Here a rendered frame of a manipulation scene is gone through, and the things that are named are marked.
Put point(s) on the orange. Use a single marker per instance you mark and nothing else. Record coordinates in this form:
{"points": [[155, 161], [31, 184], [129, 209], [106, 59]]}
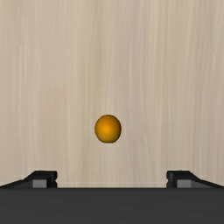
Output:
{"points": [[108, 128]]}

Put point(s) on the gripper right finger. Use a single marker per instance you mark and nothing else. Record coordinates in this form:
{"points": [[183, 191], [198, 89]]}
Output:
{"points": [[180, 178]]}

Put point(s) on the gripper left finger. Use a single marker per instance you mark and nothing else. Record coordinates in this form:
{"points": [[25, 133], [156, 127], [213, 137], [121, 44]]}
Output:
{"points": [[43, 178]]}

